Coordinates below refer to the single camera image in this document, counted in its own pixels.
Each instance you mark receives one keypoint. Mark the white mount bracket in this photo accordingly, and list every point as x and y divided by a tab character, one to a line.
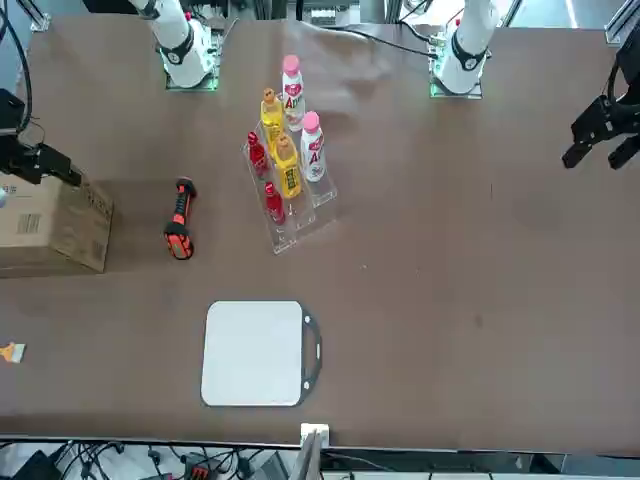
315	430

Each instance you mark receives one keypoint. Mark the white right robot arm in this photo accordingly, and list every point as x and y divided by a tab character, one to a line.
180	45

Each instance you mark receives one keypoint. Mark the black power strip red switches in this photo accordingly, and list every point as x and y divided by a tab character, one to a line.
196	469

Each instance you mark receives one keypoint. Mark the black box under table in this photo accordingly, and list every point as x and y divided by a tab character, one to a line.
35	467

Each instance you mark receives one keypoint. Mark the small red bottle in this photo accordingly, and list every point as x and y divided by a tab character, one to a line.
257	157
274	205

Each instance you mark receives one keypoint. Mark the grey power adapter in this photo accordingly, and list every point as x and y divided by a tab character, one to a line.
270	467

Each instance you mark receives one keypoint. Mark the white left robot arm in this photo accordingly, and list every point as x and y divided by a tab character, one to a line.
467	45

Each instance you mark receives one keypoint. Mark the aluminium frame profile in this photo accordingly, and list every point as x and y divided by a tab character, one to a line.
620	27
40	21

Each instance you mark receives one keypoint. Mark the orange black barcode scanner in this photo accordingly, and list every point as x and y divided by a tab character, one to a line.
181	240

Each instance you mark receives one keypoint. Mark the white bottle pink cap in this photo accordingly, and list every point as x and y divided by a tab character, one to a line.
313	150
292	95

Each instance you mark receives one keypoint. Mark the clear acrylic stepped shelf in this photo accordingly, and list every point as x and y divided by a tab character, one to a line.
300	220

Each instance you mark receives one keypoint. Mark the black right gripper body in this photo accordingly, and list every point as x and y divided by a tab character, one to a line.
12	117

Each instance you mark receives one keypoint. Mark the brown cardboard box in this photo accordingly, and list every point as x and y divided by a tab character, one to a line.
75	225

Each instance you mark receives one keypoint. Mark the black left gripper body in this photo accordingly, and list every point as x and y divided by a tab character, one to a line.
629	112

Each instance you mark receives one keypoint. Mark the yellow bottle orange cap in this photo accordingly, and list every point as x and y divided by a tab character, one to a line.
289	172
271	117

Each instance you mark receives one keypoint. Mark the grey metal bar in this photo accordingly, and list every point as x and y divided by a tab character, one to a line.
306	460

